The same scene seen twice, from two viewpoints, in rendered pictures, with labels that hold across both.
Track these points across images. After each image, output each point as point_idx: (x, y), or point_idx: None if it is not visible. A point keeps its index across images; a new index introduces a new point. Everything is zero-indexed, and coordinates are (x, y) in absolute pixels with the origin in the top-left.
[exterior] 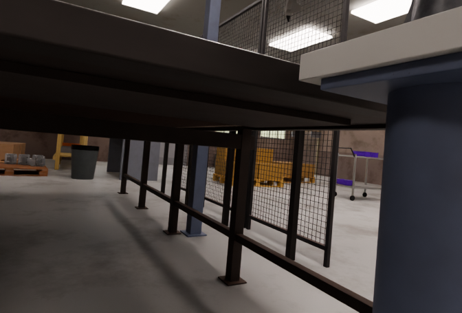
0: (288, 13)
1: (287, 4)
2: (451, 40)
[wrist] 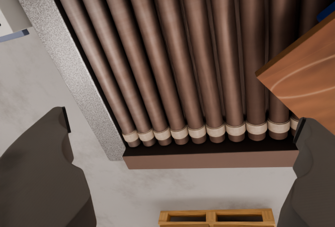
0: (303, 142)
1: (310, 169)
2: None
